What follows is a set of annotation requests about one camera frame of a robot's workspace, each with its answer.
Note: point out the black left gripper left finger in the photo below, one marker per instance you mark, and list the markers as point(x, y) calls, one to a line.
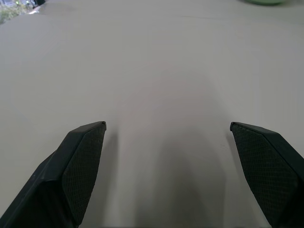
point(61, 180)

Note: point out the dark background equipment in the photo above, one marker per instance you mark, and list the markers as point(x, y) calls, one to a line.
point(37, 3)

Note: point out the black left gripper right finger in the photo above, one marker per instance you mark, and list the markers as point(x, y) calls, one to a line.
point(268, 171)

